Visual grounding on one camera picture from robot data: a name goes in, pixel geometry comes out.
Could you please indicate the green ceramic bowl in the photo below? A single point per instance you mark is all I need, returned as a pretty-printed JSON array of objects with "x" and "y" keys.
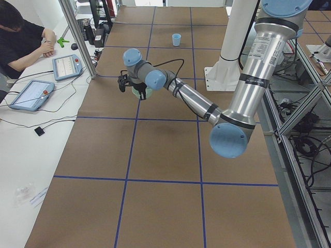
[{"x": 149, "y": 92}]

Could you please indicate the small black square pad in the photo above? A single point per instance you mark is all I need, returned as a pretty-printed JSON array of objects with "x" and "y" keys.
[{"x": 39, "y": 131}]

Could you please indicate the green plastic tool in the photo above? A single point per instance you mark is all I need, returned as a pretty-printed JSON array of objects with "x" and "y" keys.
[{"x": 61, "y": 41}]

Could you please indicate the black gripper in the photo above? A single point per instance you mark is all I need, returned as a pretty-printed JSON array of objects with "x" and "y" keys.
[{"x": 139, "y": 88}]

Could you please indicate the teach pendant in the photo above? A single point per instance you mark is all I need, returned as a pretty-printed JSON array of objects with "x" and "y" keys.
[
  {"x": 33, "y": 95},
  {"x": 66, "y": 67}
]

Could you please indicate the black water bottle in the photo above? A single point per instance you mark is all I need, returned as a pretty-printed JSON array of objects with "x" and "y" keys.
[{"x": 89, "y": 34}]

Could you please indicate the black label printer box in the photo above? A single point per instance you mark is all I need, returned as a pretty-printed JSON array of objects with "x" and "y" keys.
[{"x": 101, "y": 35}]

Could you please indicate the far teach pendant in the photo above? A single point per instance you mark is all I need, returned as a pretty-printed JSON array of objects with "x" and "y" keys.
[{"x": 66, "y": 67}]

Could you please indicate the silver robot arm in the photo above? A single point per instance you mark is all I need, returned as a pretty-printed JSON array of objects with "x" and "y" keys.
[{"x": 278, "y": 22}]

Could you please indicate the near teach pendant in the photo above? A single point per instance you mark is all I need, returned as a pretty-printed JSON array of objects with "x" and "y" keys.
[{"x": 33, "y": 95}]

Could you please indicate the black keyboard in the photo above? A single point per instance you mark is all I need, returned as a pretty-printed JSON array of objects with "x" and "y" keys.
[{"x": 81, "y": 24}]

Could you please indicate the black computer mouse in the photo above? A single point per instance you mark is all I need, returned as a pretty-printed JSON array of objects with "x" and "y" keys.
[{"x": 74, "y": 46}]

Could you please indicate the clear plastic bag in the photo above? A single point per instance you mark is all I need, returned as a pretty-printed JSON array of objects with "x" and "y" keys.
[{"x": 23, "y": 194}]

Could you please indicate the light blue plastic cup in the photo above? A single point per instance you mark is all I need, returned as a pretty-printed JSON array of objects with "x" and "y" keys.
[{"x": 176, "y": 39}]

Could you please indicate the seated person black shirt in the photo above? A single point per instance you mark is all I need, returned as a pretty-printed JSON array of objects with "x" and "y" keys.
[{"x": 22, "y": 42}]

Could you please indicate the aluminium frame post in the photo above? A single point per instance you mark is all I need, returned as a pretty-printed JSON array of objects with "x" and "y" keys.
[{"x": 71, "y": 20}]

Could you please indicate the brown paper table cover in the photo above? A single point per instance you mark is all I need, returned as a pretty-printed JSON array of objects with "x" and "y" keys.
[{"x": 142, "y": 173}]

